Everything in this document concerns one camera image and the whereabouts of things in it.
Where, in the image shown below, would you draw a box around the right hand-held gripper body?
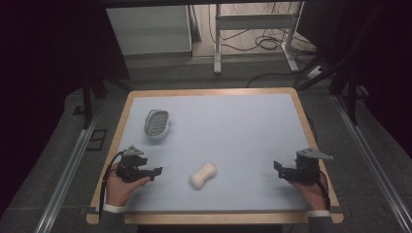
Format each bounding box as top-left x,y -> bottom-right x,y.
290,147 -> 334,186

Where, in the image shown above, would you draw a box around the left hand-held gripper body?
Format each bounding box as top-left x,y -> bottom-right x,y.
115,145 -> 149,183

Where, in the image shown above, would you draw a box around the white oval soap dish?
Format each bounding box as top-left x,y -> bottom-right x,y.
143,109 -> 172,141

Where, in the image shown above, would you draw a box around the white soap bar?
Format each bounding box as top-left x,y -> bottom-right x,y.
189,162 -> 219,191

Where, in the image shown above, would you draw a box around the person's left hand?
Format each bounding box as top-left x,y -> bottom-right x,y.
104,162 -> 152,209

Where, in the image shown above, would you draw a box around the person's right hand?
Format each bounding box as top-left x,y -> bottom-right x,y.
289,179 -> 328,212

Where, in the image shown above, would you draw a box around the black floor outlet cover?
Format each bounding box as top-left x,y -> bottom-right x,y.
86,128 -> 109,151

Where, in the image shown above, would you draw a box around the light blue table mat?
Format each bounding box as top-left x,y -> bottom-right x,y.
117,93 -> 313,213

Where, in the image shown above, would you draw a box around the black metal stand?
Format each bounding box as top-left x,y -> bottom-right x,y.
295,57 -> 370,126
81,72 -> 134,130

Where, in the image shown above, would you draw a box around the white cabinet panel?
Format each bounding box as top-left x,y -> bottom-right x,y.
106,4 -> 193,56

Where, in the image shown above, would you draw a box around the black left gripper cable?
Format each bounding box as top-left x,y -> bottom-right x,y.
98,150 -> 126,216

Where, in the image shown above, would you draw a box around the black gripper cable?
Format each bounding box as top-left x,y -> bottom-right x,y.
98,150 -> 126,216
317,169 -> 332,212

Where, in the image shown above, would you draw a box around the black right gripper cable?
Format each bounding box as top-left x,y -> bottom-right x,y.
317,169 -> 332,212

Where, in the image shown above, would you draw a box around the metal floor rail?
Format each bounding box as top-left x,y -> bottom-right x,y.
33,113 -> 102,233
332,95 -> 412,233

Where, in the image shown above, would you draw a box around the black floor cables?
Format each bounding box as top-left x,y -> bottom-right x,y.
207,3 -> 322,89

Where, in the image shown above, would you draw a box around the white metal desk frame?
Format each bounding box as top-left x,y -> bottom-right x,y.
213,1 -> 306,76

